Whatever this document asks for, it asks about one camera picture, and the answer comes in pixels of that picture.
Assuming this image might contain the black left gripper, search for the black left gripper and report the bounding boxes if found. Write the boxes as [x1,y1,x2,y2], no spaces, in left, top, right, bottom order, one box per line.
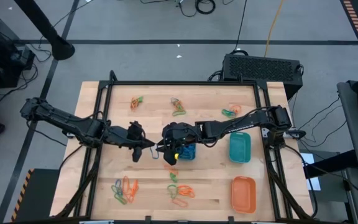
[126,120,155,164]

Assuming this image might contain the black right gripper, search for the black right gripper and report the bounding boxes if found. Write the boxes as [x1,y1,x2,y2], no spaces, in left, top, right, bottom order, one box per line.
[156,122,198,166]

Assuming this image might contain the blue plastic basket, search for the blue plastic basket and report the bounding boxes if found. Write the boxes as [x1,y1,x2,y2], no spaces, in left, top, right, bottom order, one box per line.
[177,142,197,161]

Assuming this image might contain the green plastic basket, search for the green plastic basket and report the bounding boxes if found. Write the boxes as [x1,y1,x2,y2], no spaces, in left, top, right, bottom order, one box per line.
[228,131,252,164]

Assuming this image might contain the orange plastic basket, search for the orange plastic basket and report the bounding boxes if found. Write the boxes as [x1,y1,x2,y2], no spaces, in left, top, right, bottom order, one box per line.
[231,175,257,215]

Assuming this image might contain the black mesh computer case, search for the black mesh computer case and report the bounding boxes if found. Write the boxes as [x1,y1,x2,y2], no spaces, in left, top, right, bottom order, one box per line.
[221,53,304,101]

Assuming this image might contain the black pole stand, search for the black pole stand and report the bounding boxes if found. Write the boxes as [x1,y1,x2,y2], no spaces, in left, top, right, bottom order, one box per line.
[12,0,76,62]

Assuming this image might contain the white sheet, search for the white sheet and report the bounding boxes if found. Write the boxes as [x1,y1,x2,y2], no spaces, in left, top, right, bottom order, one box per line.
[299,152,322,192]

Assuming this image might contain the grey desk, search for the grey desk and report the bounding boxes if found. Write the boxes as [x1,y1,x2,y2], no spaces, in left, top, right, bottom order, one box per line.
[336,80,358,174]

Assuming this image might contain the black floor cables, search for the black floor cables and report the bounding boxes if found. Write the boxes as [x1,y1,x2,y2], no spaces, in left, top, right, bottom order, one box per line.
[293,95,348,149]
[0,42,53,104]

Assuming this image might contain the black coiled cable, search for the black coiled cable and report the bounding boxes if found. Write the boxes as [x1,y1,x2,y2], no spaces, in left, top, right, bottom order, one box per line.
[177,0,217,18]

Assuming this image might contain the black hanging cable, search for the black hanging cable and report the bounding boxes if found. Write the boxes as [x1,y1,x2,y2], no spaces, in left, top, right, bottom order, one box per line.
[230,0,249,55]

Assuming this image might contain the yellow hanging cable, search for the yellow hanging cable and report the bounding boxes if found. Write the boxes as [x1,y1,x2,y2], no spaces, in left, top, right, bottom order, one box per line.
[263,0,285,58]

